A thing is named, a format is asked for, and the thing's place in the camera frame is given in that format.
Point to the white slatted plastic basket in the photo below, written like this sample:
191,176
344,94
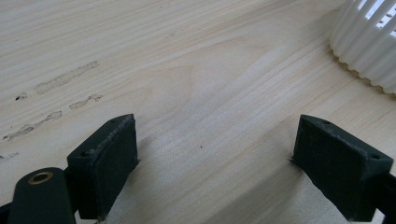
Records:
364,43

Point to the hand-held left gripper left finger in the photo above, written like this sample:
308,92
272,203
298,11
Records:
106,168

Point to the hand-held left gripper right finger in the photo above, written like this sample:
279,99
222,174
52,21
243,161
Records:
336,168

